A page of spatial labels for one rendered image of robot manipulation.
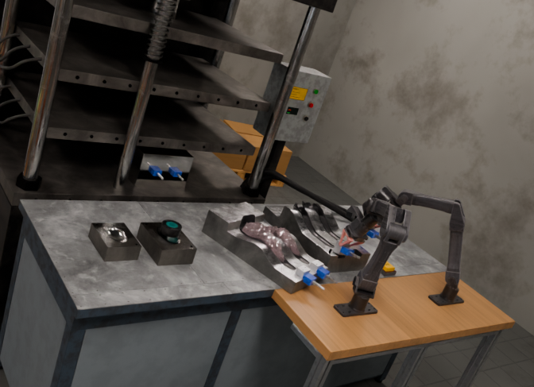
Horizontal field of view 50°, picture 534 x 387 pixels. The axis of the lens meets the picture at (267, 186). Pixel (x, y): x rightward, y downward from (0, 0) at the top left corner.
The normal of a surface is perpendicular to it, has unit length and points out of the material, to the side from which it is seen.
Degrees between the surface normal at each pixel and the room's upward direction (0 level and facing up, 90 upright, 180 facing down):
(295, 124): 90
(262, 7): 90
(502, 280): 90
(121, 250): 90
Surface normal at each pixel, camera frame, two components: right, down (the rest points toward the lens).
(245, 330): 0.55, 0.47
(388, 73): -0.79, -0.05
